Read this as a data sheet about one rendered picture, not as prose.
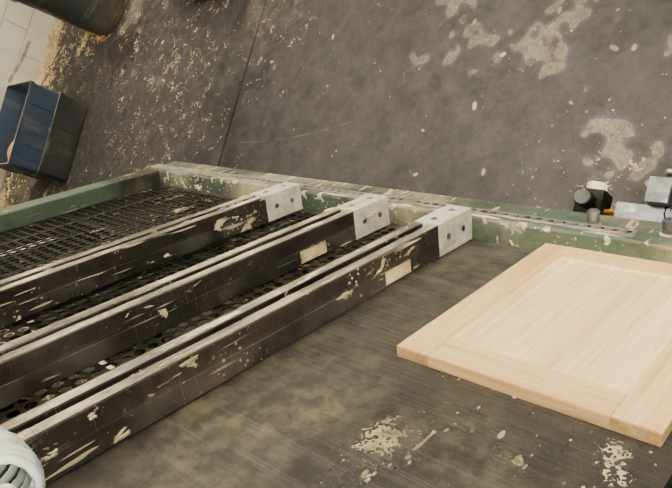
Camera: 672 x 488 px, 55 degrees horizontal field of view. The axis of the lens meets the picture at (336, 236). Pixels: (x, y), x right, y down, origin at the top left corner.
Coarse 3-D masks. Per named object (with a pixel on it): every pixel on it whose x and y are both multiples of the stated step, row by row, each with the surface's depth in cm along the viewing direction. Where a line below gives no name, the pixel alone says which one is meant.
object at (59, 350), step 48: (288, 240) 132; (336, 240) 142; (144, 288) 114; (192, 288) 116; (240, 288) 124; (48, 336) 100; (96, 336) 104; (144, 336) 110; (0, 384) 94; (48, 384) 99
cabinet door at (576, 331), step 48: (480, 288) 112; (528, 288) 111; (576, 288) 109; (624, 288) 107; (432, 336) 98; (480, 336) 97; (528, 336) 95; (576, 336) 94; (624, 336) 92; (480, 384) 87; (528, 384) 83; (576, 384) 82; (624, 384) 81; (624, 432) 75
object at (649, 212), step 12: (660, 180) 130; (576, 192) 138; (588, 192) 136; (600, 192) 139; (648, 192) 131; (660, 192) 130; (576, 204) 141; (588, 204) 137; (600, 204) 138; (624, 204) 136; (636, 204) 134; (648, 204) 133; (660, 204) 130; (612, 216) 130; (624, 216) 135; (636, 216) 134; (648, 216) 132; (660, 216) 131
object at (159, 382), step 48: (384, 240) 125; (432, 240) 129; (288, 288) 108; (336, 288) 110; (384, 288) 120; (192, 336) 95; (240, 336) 96; (288, 336) 103; (96, 384) 84; (144, 384) 85; (192, 384) 91; (48, 432) 76; (96, 432) 81; (48, 480) 77
